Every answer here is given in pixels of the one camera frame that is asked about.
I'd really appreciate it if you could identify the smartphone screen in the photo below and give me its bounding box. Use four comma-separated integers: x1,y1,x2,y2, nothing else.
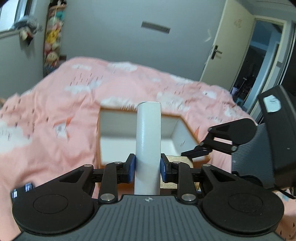
10,182,35,203

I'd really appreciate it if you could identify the black door handle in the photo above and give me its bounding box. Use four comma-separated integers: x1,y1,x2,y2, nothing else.
211,45,223,60

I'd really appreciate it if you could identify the grey plush on windowsill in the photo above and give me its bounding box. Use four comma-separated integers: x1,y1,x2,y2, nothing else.
12,16,43,46

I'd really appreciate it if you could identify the cream bedroom door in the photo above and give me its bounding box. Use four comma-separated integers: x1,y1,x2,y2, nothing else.
200,1,255,91

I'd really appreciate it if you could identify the white cylindrical bottle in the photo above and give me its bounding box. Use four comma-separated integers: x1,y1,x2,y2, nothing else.
134,101,161,195

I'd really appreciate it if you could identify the orange cardboard box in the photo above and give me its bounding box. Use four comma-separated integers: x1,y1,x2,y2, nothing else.
97,103,199,166

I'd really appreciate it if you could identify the plush toy hanging column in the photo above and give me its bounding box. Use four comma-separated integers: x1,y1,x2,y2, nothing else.
43,1,67,77

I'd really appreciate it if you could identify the window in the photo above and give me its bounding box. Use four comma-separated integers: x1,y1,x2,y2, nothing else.
0,0,34,32

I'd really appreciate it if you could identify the pink cloud-print duvet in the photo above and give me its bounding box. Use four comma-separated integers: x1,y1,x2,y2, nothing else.
0,57,296,241

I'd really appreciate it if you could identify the grey wall strip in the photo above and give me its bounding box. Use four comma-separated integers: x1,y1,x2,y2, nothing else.
141,21,170,34

